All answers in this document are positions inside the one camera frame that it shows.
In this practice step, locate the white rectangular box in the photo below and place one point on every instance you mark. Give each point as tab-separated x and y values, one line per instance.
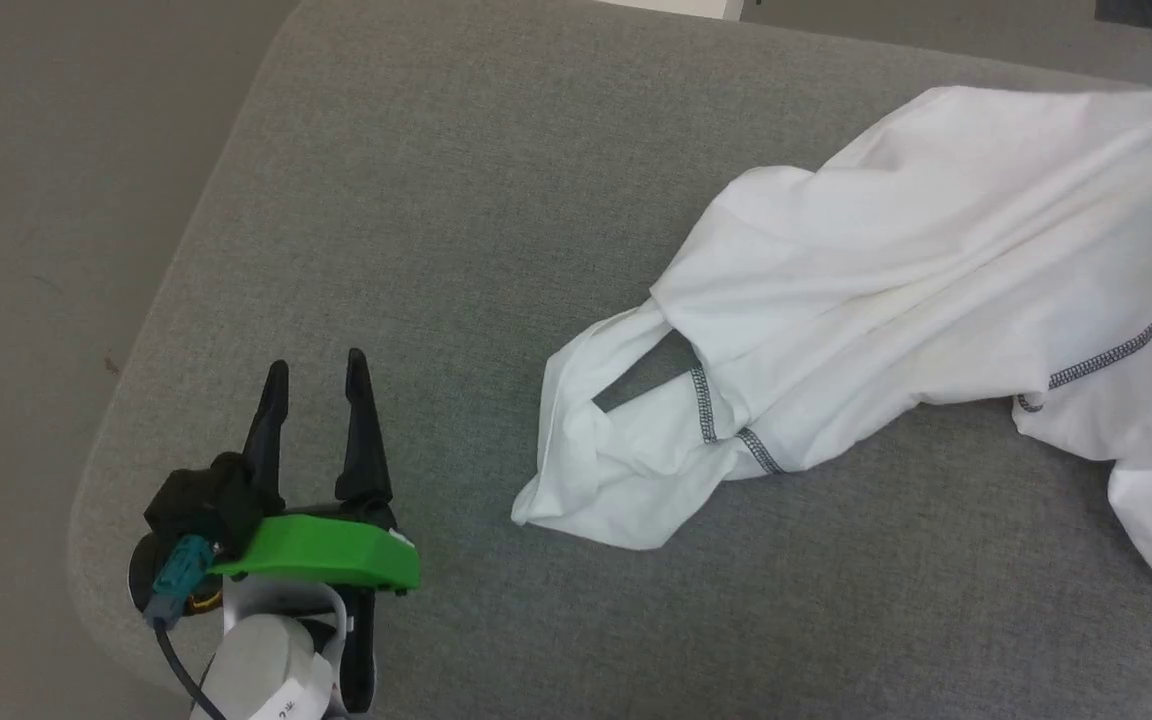
676	8

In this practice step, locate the small black floor plate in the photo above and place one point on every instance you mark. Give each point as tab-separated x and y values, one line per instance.
1131	12

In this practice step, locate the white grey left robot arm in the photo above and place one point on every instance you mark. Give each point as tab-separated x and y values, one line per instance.
276	660

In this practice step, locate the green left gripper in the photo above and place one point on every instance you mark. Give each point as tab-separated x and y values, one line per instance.
321	550

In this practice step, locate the grey fabric sofa seat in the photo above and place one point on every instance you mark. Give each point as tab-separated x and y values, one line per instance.
496	250

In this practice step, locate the white t-shirt with grey stitching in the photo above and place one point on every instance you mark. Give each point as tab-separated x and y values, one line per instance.
886	300

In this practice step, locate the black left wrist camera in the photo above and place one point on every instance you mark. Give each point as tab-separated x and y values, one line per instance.
206	500

